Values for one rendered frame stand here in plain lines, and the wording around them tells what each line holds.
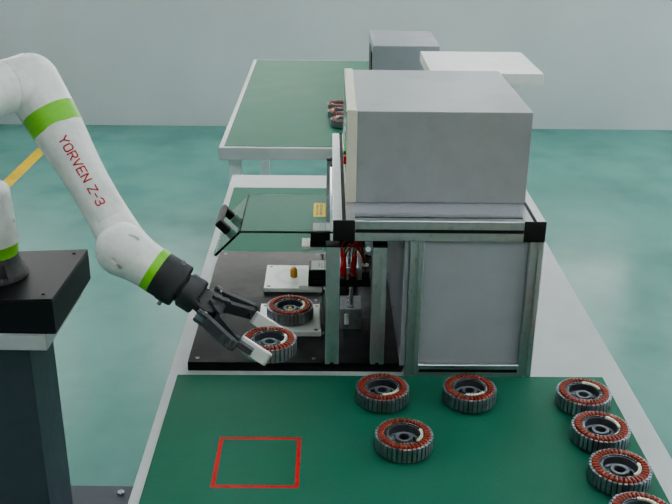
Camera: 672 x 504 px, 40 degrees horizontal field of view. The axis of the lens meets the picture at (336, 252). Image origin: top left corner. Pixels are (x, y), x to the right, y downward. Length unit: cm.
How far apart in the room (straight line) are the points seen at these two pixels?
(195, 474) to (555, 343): 94
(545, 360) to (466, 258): 35
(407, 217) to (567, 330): 59
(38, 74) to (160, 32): 486
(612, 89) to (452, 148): 525
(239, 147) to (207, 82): 322
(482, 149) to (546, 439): 61
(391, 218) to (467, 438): 47
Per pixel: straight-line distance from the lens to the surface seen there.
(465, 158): 198
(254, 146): 373
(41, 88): 205
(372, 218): 190
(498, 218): 194
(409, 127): 194
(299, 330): 216
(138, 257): 185
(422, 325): 200
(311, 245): 236
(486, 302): 200
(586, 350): 223
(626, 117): 726
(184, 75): 693
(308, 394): 197
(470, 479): 175
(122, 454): 316
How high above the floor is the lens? 178
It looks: 23 degrees down
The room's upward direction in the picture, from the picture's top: 1 degrees clockwise
